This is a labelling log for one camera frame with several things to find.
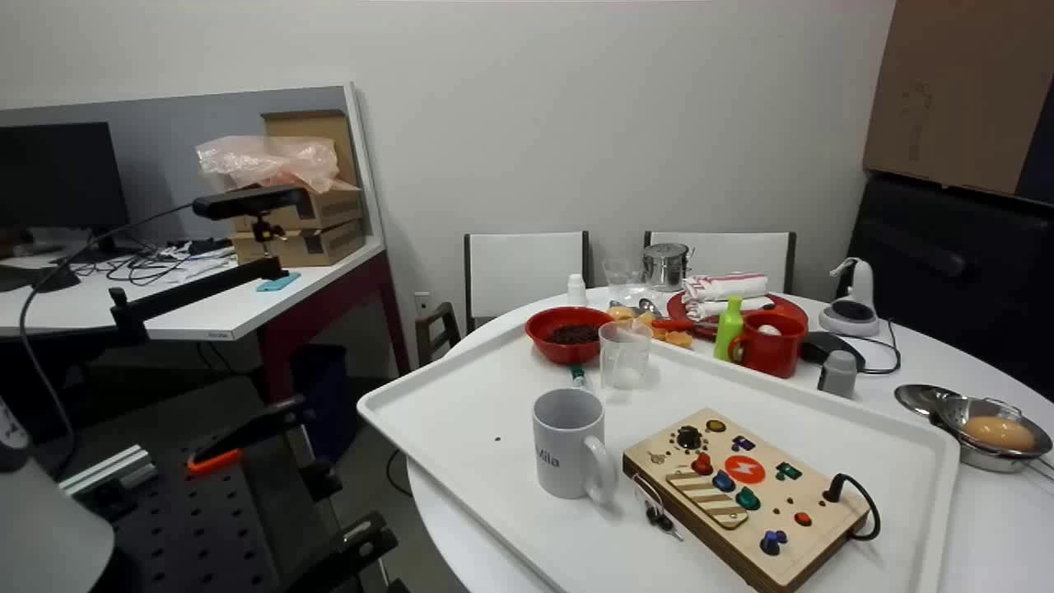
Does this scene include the aluminium rail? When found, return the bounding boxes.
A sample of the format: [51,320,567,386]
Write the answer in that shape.
[55,441,158,504]

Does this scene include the small black part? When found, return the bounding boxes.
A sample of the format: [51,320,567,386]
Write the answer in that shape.
[642,497,685,542]

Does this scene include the pink plastic bag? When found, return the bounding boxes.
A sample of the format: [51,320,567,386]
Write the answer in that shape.
[195,132,344,199]

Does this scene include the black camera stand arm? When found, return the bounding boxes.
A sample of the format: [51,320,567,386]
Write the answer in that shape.
[109,213,291,344]

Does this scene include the white desk with red legs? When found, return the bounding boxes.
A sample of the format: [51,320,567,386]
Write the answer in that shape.
[0,236,412,410]

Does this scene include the teal flat item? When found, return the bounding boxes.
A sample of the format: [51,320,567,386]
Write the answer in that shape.
[253,269,304,296]

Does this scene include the stacked cardboard boxes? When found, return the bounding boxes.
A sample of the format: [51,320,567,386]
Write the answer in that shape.
[226,107,373,269]

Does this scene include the black waste bin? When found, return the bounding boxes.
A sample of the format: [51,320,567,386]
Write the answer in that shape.
[291,344,358,464]

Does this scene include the small green squeeze bottle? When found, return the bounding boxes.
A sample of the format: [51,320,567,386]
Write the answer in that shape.
[711,294,747,365]

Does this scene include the clear plastic container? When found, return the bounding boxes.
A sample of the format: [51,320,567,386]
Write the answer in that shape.
[604,261,646,314]

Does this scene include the black cable on busy board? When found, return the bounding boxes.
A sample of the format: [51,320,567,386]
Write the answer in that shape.
[825,470,884,545]

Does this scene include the small grey box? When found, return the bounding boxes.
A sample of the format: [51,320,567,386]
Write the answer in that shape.
[818,345,861,402]

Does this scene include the white plastic tray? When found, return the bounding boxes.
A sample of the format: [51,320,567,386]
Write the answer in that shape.
[357,316,966,593]

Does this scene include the small black step frame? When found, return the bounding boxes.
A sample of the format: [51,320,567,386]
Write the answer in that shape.
[412,300,463,365]

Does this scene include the clear plastic cup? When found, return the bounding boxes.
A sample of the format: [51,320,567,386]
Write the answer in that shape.
[597,316,654,391]

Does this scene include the orange and yellow toy food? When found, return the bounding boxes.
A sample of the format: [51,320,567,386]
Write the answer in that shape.
[607,307,697,353]

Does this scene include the white ceramic mug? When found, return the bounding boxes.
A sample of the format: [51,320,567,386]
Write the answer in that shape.
[530,386,623,508]

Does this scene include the black cabinet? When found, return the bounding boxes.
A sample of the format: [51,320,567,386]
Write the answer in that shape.
[848,167,1054,402]

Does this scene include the grey rounded cover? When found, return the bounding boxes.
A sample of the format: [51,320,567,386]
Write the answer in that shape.
[0,398,117,593]

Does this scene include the red plate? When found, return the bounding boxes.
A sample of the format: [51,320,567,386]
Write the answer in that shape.
[664,290,810,344]

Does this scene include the wooden switch busy board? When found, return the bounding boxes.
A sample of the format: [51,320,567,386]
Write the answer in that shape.
[620,404,872,593]

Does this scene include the red bowl with dark beans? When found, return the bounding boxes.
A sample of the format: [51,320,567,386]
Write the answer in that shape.
[525,302,617,368]

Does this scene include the black computer monitor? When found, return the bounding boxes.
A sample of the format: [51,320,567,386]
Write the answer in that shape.
[0,120,131,240]

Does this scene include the black perforated base table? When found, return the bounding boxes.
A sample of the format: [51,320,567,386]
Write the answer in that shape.
[64,437,407,593]

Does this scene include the grey desk partition panel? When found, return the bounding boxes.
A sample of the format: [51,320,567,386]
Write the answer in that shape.
[0,83,389,253]

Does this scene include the black stereo camera bar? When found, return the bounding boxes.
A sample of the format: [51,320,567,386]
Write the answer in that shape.
[190,184,315,225]

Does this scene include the black clamp with orange handle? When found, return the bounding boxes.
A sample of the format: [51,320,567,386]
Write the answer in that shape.
[180,391,315,480]

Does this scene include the tangled desk cables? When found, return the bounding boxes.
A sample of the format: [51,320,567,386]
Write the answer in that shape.
[64,240,240,290]

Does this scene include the large cardboard box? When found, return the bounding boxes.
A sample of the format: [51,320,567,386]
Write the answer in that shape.
[864,0,1054,202]

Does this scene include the thin black camera cable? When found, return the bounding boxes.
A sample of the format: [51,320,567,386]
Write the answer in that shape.
[14,202,200,475]

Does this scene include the black power adapter with cable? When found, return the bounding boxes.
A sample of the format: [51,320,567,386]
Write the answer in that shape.
[798,320,905,378]

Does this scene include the white dispenser device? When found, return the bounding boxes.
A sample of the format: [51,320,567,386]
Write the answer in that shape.
[818,253,887,339]

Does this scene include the metal strainer bowl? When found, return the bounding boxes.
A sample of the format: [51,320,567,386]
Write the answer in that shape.
[893,384,1054,479]

